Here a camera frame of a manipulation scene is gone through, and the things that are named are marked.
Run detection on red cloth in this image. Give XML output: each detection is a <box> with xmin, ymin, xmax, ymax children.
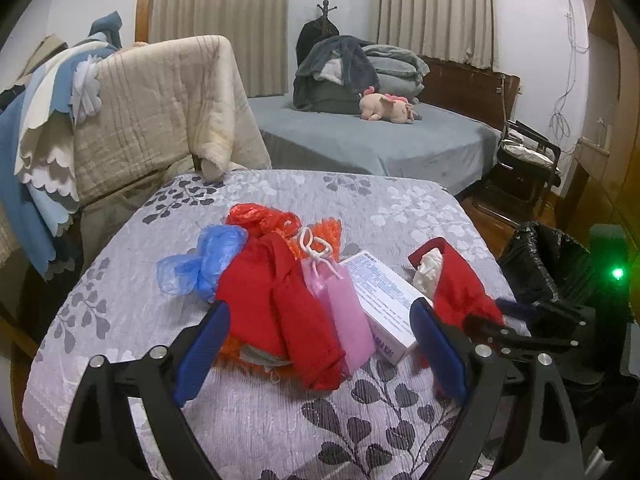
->
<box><xmin>215</xmin><ymin>232</ymin><xmax>347</xmax><ymax>392</ymax></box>
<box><xmin>407</xmin><ymin>236</ymin><xmax>506</xmax><ymax>396</ymax></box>

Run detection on pile of grey blankets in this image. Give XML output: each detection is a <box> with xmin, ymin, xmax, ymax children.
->
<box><xmin>292</xmin><ymin>35</ymin><xmax>381</xmax><ymax>111</ymax></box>

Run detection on black folding chair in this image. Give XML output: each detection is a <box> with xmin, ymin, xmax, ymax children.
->
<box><xmin>472</xmin><ymin>120</ymin><xmax>563</xmax><ymax>226</ymax></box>

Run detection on black trash bag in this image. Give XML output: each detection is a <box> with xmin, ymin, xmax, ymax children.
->
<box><xmin>497</xmin><ymin>221</ymin><xmax>596</xmax><ymax>311</ymax></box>

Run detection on white chair cushion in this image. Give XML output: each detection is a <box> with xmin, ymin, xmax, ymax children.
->
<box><xmin>502</xmin><ymin>142</ymin><xmax>556</xmax><ymax>166</ymax></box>

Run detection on blue white scalloped blanket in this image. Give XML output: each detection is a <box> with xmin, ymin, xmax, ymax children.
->
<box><xmin>0</xmin><ymin>10</ymin><xmax>123</xmax><ymax>281</ymax></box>

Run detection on crumpled white tissue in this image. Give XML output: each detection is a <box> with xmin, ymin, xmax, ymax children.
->
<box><xmin>412</xmin><ymin>250</ymin><xmax>446</xmax><ymax>298</ymax></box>

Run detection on red plastic bag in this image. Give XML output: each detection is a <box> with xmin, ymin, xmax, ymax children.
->
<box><xmin>225</xmin><ymin>202</ymin><xmax>301</xmax><ymax>241</ymax></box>

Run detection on wooden wardrobe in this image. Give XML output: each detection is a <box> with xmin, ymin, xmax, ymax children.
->
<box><xmin>570</xmin><ymin>0</ymin><xmax>640</xmax><ymax>241</ymax></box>

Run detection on wall cables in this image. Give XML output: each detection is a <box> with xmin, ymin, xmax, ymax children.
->
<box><xmin>550</xmin><ymin>0</ymin><xmax>591</xmax><ymax>141</ymax></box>

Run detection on wooden headboard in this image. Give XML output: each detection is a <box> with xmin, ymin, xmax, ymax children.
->
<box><xmin>420</xmin><ymin>55</ymin><xmax>521</xmax><ymax>131</ymax></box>

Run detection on pink gift bag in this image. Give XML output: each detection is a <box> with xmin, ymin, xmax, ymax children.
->
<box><xmin>298</xmin><ymin>227</ymin><xmax>377</xmax><ymax>376</ymax></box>

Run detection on blue plastic bag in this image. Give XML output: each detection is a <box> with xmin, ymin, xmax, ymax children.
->
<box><xmin>156</xmin><ymin>224</ymin><xmax>249</xmax><ymax>303</ymax></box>

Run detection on beige quilt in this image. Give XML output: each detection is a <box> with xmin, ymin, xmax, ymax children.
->
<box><xmin>72</xmin><ymin>35</ymin><xmax>273</xmax><ymax>206</ymax></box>

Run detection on bed with grey sheet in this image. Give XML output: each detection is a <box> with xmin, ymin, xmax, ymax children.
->
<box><xmin>247</xmin><ymin>95</ymin><xmax>503</xmax><ymax>196</ymax></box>

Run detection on white cardboard box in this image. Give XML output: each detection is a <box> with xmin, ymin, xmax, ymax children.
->
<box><xmin>339</xmin><ymin>250</ymin><xmax>433</xmax><ymax>366</ymax></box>

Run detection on folded grey blankets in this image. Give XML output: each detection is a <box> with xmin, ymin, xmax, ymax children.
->
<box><xmin>362</xmin><ymin>44</ymin><xmax>431</xmax><ymax>103</ymax></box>

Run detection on pink plush toy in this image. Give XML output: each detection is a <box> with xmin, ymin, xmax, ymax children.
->
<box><xmin>359</xmin><ymin>87</ymin><xmax>418</xmax><ymax>123</ymax></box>

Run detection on wooden frame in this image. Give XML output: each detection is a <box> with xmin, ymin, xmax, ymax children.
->
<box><xmin>135</xmin><ymin>0</ymin><xmax>158</xmax><ymax>43</ymax></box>

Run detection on grey leaf print table cover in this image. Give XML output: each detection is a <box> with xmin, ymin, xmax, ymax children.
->
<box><xmin>22</xmin><ymin>170</ymin><xmax>531</xmax><ymax>480</ymax></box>

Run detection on black garment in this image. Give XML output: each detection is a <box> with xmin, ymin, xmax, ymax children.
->
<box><xmin>296</xmin><ymin>20</ymin><xmax>341</xmax><ymax>68</ymax></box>

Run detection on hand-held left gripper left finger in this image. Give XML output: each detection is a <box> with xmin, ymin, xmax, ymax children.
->
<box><xmin>59</xmin><ymin>300</ymin><xmax>232</xmax><ymax>480</ymax></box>

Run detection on beige curtain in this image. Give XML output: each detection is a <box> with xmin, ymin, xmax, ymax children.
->
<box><xmin>375</xmin><ymin>0</ymin><xmax>496</xmax><ymax>71</ymax></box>
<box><xmin>150</xmin><ymin>0</ymin><xmax>292</xmax><ymax>98</ymax></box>

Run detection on wooden coat rack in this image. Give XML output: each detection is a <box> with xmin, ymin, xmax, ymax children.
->
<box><xmin>315</xmin><ymin>0</ymin><xmax>338</xmax><ymax>36</ymax></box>

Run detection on orange mesh cloth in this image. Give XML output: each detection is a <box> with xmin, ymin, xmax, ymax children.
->
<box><xmin>299</xmin><ymin>216</ymin><xmax>345</xmax><ymax>262</ymax></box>
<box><xmin>212</xmin><ymin>332</ymin><xmax>301</xmax><ymax>378</ymax></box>

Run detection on grey pillow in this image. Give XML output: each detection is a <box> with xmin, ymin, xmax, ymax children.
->
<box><xmin>300</xmin><ymin>80</ymin><xmax>371</xmax><ymax>116</ymax></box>

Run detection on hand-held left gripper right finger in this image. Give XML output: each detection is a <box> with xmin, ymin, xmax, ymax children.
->
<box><xmin>409</xmin><ymin>300</ymin><xmax>586</xmax><ymax>480</ymax></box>

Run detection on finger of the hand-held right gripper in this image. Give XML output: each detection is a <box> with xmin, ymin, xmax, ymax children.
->
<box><xmin>495</xmin><ymin>298</ymin><xmax>592</xmax><ymax>335</ymax></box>
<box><xmin>462</xmin><ymin>313</ymin><xmax>578</xmax><ymax>357</ymax></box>

